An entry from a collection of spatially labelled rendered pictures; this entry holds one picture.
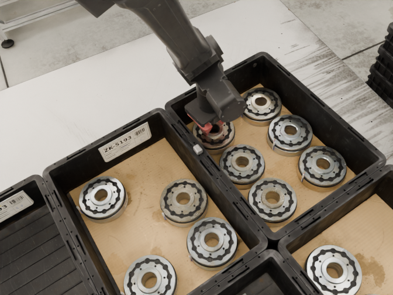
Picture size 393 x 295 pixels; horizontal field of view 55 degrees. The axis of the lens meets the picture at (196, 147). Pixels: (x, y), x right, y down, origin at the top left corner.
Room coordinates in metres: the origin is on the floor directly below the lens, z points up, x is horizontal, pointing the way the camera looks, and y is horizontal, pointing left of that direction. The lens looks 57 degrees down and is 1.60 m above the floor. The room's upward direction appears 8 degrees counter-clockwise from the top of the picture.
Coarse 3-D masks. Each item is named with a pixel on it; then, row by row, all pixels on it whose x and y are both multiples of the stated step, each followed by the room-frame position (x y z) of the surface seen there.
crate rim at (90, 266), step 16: (160, 112) 0.55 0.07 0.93; (128, 128) 0.51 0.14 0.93; (176, 128) 0.50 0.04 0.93; (96, 144) 0.48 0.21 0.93; (64, 160) 0.45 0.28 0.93; (48, 176) 0.42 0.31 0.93; (208, 176) 0.37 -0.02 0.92; (224, 192) 0.33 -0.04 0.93; (64, 208) 0.34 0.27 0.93; (240, 208) 0.29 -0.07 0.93; (256, 224) 0.25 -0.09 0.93; (80, 240) 0.27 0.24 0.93; (240, 256) 0.20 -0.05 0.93; (96, 272) 0.21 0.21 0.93; (224, 272) 0.18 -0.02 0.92; (96, 288) 0.18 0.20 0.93; (208, 288) 0.15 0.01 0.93
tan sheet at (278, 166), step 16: (288, 112) 0.57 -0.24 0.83; (240, 128) 0.54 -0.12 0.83; (256, 128) 0.54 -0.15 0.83; (256, 144) 0.49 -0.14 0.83; (320, 144) 0.47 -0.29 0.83; (272, 160) 0.44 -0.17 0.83; (288, 160) 0.44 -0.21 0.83; (272, 176) 0.40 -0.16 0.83; (288, 176) 0.40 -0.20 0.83; (352, 176) 0.37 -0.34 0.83; (240, 192) 0.37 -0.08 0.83; (304, 192) 0.35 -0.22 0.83; (320, 192) 0.35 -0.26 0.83; (304, 208) 0.31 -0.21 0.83
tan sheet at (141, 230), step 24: (168, 144) 0.53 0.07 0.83; (120, 168) 0.48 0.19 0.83; (144, 168) 0.47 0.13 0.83; (168, 168) 0.46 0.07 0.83; (72, 192) 0.43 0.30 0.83; (144, 192) 0.40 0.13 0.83; (120, 216) 0.35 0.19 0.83; (144, 216) 0.34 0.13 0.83; (216, 216) 0.32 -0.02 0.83; (96, 240) 0.30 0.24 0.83; (120, 240) 0.30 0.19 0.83; (144, 240) 0.29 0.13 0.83; (168, 240) 0.28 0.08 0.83; (216, 240) 0.27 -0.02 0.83; (240, 240) 0.26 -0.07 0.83; (120, 264) 0.25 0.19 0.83; (192, 264) 0.23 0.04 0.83; (120, 288) 0.20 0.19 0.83; (192, 288) 0.18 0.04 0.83
